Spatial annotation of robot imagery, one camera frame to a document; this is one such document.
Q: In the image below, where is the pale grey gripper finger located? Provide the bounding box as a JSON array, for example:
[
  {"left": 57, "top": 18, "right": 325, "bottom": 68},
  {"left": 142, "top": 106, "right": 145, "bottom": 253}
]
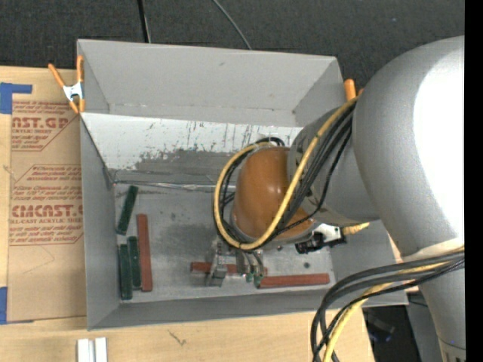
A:
[
  {"left": 214, "top": 263, "right": 229, "bottom": 288},
  {"left": 205, "top": 250, "right": 217, "bottom": 287}
]

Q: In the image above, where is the red-brown flat block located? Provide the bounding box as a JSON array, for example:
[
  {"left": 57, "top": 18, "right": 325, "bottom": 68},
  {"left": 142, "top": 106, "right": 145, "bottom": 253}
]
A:
[
  {"left": 136, "top": 213, "right": 154, "bottom": 293},
  {"left": 189, "top": 261, "right": 269, "bottom": 278},
  {"left": 257, "top": 273, "right": 331, "bottom": 290}
]

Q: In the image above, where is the dark green flat block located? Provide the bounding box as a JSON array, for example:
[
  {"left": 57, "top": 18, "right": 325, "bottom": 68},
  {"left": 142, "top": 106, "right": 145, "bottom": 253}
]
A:
[
  {"left": 118, "top": 243, "right": 134, "bottom": 301},
  {"left": 115, "top": 185, "right": 140, "bottom": 236},
  {"left": 127, "top": 235, "right": 142, "bottom": 290}
]

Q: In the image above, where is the grey metal bin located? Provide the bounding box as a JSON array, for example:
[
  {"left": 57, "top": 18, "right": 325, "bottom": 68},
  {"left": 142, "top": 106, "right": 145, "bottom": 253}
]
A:
[{"left": 76, "top": 38, "right": 409, "bottom": 331}]

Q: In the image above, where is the brown cardboard board, red print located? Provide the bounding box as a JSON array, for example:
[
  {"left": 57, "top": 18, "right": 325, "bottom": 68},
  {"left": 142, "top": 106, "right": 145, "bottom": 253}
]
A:
[{"left": 0, "top": 65, "right": 88, "bottom": 324}]

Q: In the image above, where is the black cylinder on white bracket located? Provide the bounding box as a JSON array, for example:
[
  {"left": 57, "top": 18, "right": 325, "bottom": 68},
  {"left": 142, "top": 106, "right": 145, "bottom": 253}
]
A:
[{"left": 294, "top": 223, "right": 346, "bottom": 255}]

